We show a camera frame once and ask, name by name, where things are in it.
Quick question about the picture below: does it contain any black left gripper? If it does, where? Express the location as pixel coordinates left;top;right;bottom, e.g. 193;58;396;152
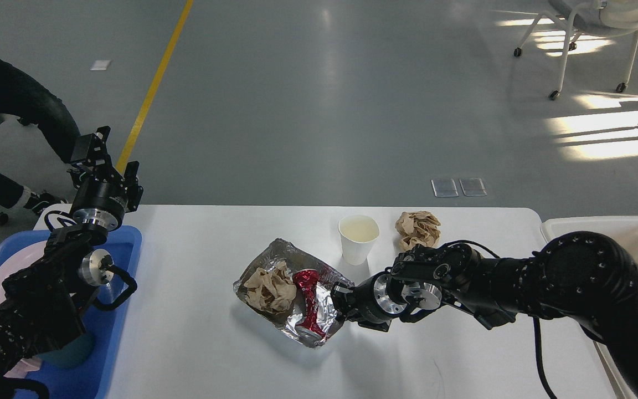
69;126;143;232

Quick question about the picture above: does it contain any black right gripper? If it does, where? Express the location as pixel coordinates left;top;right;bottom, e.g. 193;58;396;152
330;273;407;333

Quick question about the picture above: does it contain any aluminium foil tray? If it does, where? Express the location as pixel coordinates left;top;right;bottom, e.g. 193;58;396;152
233;238;353;348

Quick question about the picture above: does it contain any pink plate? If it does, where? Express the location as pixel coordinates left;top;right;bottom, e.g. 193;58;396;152
0;242;46;303

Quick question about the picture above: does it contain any dark green mug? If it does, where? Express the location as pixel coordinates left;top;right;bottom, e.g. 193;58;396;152
37;332;95;369

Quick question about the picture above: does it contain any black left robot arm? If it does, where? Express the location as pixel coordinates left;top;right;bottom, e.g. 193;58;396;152
0;126;143;398

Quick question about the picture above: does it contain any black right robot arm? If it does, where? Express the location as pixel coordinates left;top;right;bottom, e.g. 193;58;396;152
331;231;638;397

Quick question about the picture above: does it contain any white paper cup left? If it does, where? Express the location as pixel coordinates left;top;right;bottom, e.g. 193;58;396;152
338;214;380;265

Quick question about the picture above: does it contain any crumpled brown paper in tray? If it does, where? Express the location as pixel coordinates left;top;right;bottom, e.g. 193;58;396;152
243;260;297;315

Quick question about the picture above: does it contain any crumpled brown paper ball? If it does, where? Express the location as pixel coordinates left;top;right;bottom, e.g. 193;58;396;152
395;211;441;252

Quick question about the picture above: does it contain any clear floor plate left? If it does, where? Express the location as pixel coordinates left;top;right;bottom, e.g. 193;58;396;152
431;178;459;198

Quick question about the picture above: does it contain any clear floor plate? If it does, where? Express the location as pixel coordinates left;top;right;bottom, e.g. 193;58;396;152
459;177;488;197
431;178;459;198

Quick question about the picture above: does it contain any person in dark clothes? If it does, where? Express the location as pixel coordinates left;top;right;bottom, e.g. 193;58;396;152
0;60;81;215

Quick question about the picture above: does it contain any clear floor plate right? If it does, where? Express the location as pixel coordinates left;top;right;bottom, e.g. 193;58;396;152
459;177;488;197

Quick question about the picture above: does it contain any pink mug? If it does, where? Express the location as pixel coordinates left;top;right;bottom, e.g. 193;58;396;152
3;356;43;378

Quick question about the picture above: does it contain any white plastic bin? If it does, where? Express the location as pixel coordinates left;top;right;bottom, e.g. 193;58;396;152
540;216;638;398

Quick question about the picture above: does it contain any white chair right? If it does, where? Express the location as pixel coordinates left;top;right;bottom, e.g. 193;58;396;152
512;1;638;100

